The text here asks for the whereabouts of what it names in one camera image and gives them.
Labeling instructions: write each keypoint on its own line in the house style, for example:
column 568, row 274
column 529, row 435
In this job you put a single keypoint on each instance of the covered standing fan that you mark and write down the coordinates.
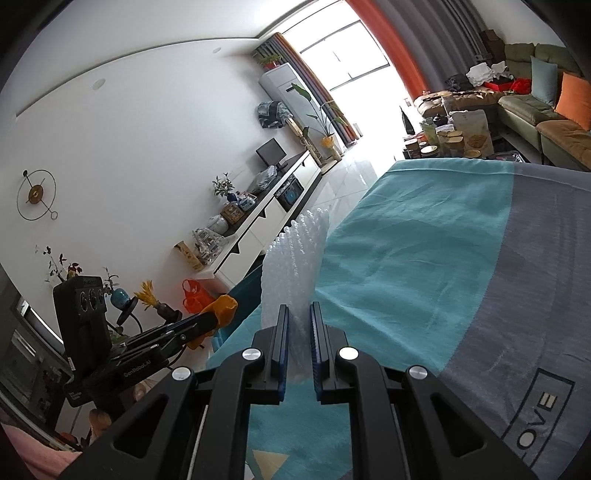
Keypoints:
column 275, row 115

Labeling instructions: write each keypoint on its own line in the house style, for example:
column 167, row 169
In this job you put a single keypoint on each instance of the plant atop air conditioner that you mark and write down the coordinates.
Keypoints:
column 269, row 62

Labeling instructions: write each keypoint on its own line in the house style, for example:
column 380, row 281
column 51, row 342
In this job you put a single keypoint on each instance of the white black TV cabinet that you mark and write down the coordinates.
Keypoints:
column 249, row 239

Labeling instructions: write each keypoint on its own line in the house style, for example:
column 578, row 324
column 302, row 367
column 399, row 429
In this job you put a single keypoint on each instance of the orange peel piece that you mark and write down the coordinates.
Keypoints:
column 215, row 316

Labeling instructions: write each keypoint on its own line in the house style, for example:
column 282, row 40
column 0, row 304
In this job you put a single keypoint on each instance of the small black monitor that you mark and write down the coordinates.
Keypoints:
column 272, row 154

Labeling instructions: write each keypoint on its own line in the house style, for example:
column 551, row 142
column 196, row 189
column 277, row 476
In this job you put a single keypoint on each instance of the striped left curtain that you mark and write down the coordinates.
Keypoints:
column 282, row 52

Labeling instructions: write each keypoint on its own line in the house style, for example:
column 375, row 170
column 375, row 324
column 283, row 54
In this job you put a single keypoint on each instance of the white standing air conditioner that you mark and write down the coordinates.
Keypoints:
column 277, row 83

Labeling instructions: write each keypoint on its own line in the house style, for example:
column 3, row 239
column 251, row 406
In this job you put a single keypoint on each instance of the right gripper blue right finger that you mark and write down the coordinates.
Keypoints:
column 326, row 341

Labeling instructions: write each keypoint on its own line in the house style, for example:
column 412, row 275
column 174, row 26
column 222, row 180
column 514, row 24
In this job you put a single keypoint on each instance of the small plant blue vase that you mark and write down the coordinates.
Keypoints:
column 223, row 187

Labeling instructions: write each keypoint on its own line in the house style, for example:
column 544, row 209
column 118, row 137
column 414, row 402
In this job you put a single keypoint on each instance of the round wire wall clock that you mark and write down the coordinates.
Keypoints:
column 36, row 195

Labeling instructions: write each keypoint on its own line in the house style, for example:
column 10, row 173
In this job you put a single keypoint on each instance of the pink sleeved forearm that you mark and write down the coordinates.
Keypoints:
column 42, row 461

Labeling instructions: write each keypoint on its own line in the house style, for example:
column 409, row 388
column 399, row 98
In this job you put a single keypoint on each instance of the blue-grey cushion far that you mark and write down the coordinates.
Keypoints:
column 544, row 77

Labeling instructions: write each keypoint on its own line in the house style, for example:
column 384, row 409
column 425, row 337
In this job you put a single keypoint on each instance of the teal grey tablecloth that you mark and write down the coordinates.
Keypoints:
column 479, row 271

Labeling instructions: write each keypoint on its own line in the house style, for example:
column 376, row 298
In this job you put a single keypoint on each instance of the small white foam net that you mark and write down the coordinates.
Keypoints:
column 290, row 272

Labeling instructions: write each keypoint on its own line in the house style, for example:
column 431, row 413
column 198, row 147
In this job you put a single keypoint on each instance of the left hand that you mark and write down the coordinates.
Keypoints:
column 99, row 422

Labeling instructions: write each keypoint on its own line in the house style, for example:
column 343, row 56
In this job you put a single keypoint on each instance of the left tracking camera box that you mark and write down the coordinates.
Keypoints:
column 80, row 311

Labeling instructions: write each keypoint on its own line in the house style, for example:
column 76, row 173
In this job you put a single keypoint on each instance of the orange curtain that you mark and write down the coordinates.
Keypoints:
column 393, row 45

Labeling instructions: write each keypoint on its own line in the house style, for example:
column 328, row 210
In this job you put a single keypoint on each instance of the green sectional sofa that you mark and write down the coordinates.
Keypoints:
column 522, row 113

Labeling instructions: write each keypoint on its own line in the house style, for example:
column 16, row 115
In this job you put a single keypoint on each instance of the tall green potted plant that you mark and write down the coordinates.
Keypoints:
column 324, row 124

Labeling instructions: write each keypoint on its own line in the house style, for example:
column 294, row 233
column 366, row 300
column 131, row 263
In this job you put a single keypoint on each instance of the orange cushion far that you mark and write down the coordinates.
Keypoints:
column 575, row 100

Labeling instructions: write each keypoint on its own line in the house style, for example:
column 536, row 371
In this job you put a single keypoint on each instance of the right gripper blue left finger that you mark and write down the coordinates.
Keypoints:
column 270, row 383

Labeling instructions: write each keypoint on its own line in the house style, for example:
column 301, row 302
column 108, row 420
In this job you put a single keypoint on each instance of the brown seat pad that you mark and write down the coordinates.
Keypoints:
column 569, row 136

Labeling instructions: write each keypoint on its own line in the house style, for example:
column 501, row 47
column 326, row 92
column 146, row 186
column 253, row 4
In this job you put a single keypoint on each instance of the pile of clothes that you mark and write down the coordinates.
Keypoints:
column 496, row 78

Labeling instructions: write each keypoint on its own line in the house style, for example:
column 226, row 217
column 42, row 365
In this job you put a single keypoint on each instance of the grey curtain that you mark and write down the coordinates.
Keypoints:
column 442, row 36

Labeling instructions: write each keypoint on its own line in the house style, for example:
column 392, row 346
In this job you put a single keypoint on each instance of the cluttered dark coffee table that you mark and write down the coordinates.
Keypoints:
column 468, row 134

